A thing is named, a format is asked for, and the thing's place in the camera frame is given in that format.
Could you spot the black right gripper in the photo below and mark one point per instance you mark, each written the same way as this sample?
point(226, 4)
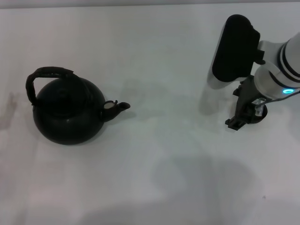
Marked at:
point(246, 93)

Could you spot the small black teacup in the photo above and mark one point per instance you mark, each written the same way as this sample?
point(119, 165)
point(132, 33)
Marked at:
point(263, 114)

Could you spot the black round teapot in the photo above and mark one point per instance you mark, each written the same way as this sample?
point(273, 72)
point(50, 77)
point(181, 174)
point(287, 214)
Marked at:
point(68, 117)

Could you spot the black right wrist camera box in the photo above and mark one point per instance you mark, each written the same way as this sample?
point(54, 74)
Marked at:
point(234, 47)

